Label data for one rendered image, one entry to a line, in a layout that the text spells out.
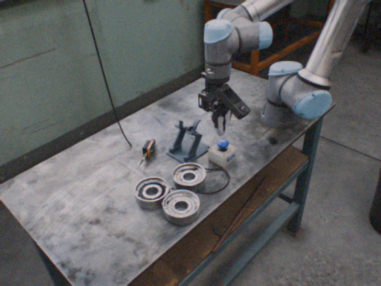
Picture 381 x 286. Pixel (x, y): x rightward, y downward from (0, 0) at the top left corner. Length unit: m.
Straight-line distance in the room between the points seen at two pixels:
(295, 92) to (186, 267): 0.68
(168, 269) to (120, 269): 0.31
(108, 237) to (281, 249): 1.17
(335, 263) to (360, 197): 0.54
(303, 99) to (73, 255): 0.82
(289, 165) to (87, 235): 0.94
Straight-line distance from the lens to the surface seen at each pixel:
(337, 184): 2.40
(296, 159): 1.64
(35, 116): 2.60
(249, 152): 1.24
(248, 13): 1.13
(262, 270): 1.89
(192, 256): 1.24
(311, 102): 1.18
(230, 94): 1.04
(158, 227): 1.00
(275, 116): 1.35
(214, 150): 1.17
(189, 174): 1.12
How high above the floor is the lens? 1.56
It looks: 36 degrees down
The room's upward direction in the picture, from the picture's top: 4 degrees counter-clockwise
